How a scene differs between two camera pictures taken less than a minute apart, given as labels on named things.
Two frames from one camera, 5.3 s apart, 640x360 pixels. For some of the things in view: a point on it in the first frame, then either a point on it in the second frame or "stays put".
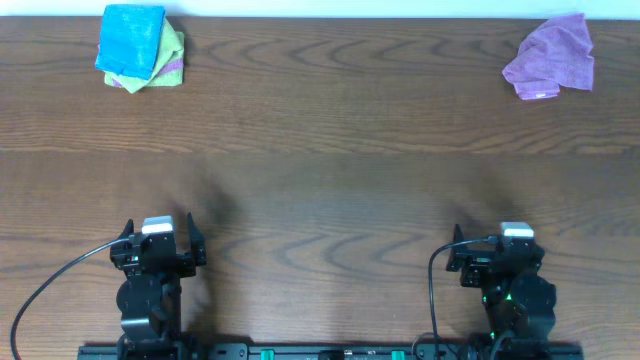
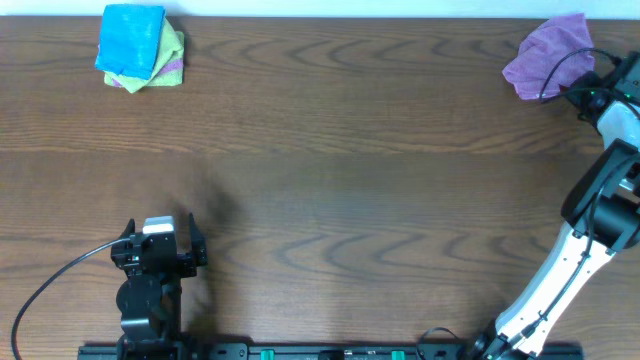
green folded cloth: (171, 51) stays put
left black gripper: (157, 258) stays put
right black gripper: (486, 263) to (586, 85)
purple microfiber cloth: (554, 54) stays put
